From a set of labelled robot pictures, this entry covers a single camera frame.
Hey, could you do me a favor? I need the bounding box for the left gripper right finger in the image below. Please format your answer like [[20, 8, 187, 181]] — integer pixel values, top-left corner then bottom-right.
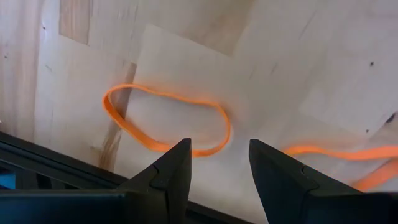
[[248, 138, 364, 224]]

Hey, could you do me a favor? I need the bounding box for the orange rubber band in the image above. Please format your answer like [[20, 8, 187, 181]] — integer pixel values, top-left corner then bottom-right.
[[283, 144, 398, 192], [101, 83, 233, 158]]

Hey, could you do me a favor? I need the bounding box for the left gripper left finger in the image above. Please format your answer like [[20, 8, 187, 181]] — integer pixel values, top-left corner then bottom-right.
[[116, 138, 193, 224]]

